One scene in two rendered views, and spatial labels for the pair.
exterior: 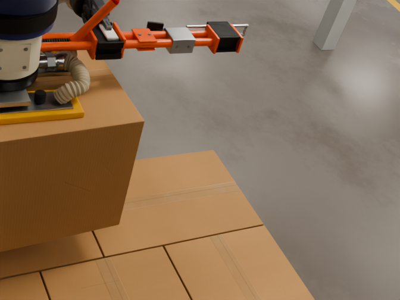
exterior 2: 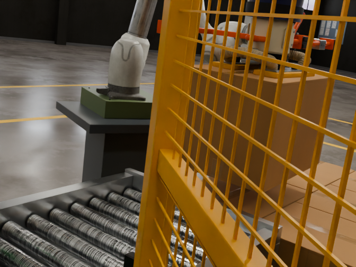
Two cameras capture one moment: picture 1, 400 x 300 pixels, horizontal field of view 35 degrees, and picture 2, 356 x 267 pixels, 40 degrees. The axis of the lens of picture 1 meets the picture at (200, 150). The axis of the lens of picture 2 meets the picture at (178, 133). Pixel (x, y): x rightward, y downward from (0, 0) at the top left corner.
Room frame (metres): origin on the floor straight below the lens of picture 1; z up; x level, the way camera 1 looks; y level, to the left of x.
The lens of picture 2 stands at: (-0.59, 1.34, 1.22)
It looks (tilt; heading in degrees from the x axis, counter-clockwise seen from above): 13 degrees down; 345
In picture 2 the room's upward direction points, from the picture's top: 7 degrees clockwise
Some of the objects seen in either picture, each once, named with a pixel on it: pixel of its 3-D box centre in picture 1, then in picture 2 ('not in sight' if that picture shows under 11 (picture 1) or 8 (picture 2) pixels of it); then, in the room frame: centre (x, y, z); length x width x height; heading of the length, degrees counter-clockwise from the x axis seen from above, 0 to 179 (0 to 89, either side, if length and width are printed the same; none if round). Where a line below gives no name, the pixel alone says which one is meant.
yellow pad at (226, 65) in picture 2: not in sight; (245, 61); (1.32, 0.58, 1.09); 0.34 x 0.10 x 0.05; 127
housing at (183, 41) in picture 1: (178, 40); (316, 44); (1.53, 0.15, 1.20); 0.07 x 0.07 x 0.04; 37
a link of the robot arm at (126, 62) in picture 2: not in sight; (126, 61); (1.75, 1.01, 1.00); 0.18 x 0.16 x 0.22; 167
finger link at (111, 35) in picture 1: (108, 31); not in sight; (1.41, 0.32, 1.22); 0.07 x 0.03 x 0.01; 39
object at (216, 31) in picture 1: (222, 38); (329, 43); (1.61, 0.04, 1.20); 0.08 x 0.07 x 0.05; 127
